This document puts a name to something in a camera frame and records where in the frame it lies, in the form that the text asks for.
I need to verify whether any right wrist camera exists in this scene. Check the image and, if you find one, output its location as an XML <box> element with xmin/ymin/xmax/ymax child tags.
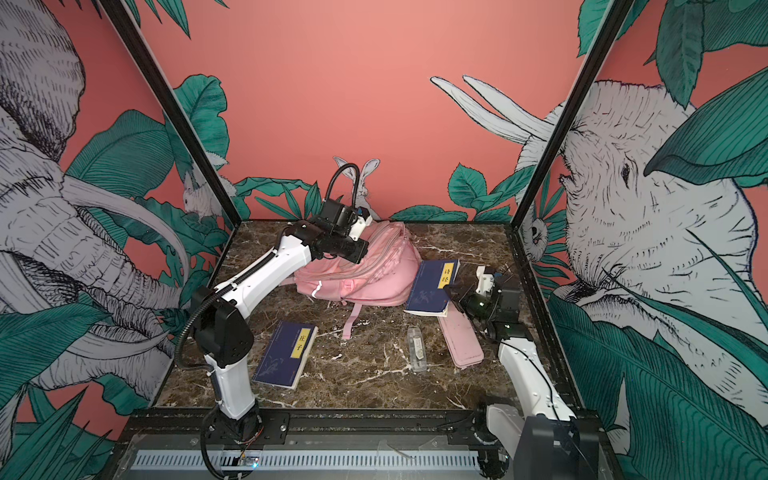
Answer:
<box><xmin>475</xmin><ymin>266</ymin><xmax>495</xmax><ymax>297</ymax></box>

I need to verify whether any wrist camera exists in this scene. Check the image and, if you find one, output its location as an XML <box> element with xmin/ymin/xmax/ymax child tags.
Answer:
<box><xmin>475</xmin><ymin>266</ymin><xmax>495</xmax><ymax>297</ymax></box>
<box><xmin>313</xmin><ymin>200</ymin><xmax>373</xmax><ymax>241</ymax></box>

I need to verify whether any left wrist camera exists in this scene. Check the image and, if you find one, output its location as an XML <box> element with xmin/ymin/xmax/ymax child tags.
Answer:
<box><xmin>313</xmin><ymin>200</ymin><xmax>373</xmax><ymax>241</ymax></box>

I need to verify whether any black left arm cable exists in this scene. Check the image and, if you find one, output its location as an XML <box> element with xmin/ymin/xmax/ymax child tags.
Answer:
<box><xmin>173</xmin><ymin>251</ymin><xmax>283</xmax><ymax>370</ymax></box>

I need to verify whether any black corner frame post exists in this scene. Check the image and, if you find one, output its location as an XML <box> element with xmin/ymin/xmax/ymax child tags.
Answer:
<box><xmin>98</xmin><ymin>0</ymin><xmax>242</xmax><ymax>228</ymax></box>
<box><xmin>511</xmin><ymin>0</ymin><xmax>633</xmax><ymax>231</ymax></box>

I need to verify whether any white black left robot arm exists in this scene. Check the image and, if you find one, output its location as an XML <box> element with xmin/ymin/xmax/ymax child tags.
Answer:
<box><xmin>174</xmin><ymin>219</ymin><xmax>372</xmax><ymax>444</ymax></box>

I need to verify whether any clear plastic small case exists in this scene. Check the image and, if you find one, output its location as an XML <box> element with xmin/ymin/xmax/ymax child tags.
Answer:
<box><xmin>407</xmin><ymin>326</ymin><xmax>428</xmax><ymax>373</ymax></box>

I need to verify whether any black right corner frame post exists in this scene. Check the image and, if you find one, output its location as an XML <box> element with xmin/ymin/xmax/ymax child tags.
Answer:
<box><xmin>511</xmin><ymin>0</ymin><xmax>633</xmax><ymax>231</ymax></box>

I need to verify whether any white perforated cable tray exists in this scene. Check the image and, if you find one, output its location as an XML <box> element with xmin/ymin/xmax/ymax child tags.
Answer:
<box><xmin>129</xmin><ymin>450</ymin><xmax>480</xmax><ymax>472</ymax></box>

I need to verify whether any black left corner frame post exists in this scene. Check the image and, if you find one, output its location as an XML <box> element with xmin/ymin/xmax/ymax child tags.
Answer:
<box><xmin>98</xmin><ymin>0</ymin><xmax>242</xmax><ymax>228</ymax></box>

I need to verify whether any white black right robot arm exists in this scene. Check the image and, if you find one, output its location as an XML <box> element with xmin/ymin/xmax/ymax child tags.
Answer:
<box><xmin>457</xmin><ymin>281</ymin><xmax>600</xmax><ymax>479</ymax></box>

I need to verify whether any pink pencil case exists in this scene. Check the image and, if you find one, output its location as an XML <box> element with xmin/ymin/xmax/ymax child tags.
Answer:
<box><xmin>438</xmin><ymin>303</ymin><xmax>484</xmax><ymax>369</ymax></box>

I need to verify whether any dark blue book yellow label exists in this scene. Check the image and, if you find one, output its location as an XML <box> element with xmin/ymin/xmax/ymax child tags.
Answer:
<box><xmin>405</xmin><ymin>260</ymin><xmax>461</xmax><ymax>317</ymax></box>

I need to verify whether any pink student backpack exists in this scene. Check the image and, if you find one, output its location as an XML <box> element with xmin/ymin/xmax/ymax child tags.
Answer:
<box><xmin>284</xmin><ymin>221</ymin><xmax>421</xmax><ymax>340</ymax></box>

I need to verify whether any dark blue book left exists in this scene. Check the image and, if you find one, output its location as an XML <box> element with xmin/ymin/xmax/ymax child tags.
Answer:
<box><xmin>251</xmin><ymin>321</ymin><xmax>318</xmax><ymax>390</ymax></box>

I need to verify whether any black front mounting rail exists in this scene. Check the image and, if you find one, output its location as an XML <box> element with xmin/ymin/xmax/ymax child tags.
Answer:
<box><xmin>118</xmin><ymin>404</ymin><xmax>524</xmax><ymax>448</ymax></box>

